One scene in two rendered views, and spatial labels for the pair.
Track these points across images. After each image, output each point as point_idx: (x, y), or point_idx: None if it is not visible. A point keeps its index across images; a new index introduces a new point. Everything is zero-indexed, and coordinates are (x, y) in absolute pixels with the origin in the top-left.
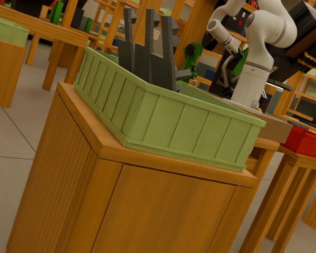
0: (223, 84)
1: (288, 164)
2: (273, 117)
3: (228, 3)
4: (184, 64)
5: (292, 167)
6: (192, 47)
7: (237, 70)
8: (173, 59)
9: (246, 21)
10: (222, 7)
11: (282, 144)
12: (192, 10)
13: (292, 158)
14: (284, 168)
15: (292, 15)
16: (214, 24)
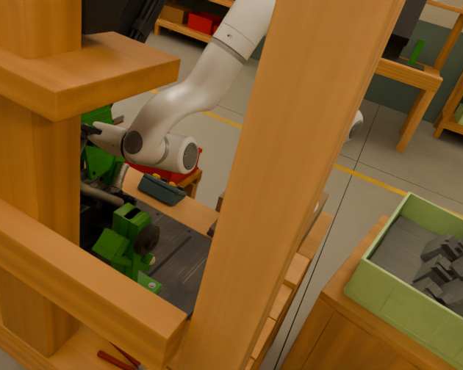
0: (83, 206)
1: (195, 185)
2: None
3: (224, 92)
4: (134, 269)
5: (198, 183)
6: (158, 231)
7: (97, 163)
8: (50, 313)
9: (351, 133)
10: (203, 106)
11: (184, 178)
12: (45, 166)
13: (198, 178)
14: (192, 191)
15: (136, 0)
16: (195, 150)
